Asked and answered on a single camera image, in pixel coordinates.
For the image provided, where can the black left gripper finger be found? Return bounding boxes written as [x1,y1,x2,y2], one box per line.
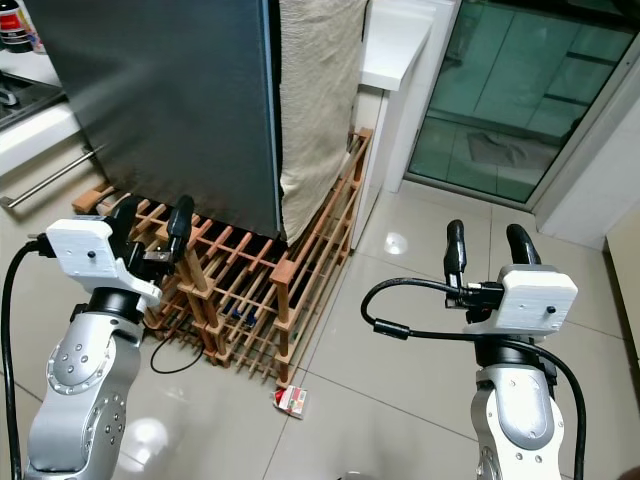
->
[110,198,143,241]
[170,195,197,259]

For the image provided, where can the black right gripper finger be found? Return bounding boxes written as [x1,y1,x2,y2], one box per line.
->
[445,220,469,291]
[507,223,543,269]

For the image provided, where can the beige base cabinet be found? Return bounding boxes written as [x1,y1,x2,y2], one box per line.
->
[0,125,111,341]

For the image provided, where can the blue capped wine bottle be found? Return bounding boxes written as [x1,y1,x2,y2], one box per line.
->
[225,298,266,329]

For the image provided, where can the grey floor cloth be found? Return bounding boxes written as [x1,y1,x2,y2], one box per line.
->
[465,130,543,171]

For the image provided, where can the wooden wine rack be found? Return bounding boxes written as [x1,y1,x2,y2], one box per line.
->
[72,128,373,389]

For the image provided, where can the steel gas hob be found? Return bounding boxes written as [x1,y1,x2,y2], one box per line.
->
[0,72,67,131]

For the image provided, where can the glass door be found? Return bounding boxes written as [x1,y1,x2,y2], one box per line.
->
[405,0,640,206]

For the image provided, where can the beige hanging towel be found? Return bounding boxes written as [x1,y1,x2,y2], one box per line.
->
[275,0,369,244]

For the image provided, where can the small red white carton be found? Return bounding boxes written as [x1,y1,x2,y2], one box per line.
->
[273,385,309,419]

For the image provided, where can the white kitchen counter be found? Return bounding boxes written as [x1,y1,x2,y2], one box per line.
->
[350,0,441,251]

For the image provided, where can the dark sauce bottle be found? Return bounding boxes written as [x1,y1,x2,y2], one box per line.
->
[0,0,34,54]

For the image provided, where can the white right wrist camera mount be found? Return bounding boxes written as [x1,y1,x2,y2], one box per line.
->
[490,262,579,336]

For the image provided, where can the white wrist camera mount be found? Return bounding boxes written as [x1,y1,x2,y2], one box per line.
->
[45,218,161,306]
[490,262,579,336]

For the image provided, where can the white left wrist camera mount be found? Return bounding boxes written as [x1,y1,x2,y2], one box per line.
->
[45,218,161,306]

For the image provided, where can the steel drawer handle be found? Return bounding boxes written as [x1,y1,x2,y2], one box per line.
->
[8,145,107,209]

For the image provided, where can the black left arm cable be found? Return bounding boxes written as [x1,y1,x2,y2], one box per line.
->
[0,235,51,480]

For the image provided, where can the thin black floor cable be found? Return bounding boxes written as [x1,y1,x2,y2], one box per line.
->
[150,335,213,377]

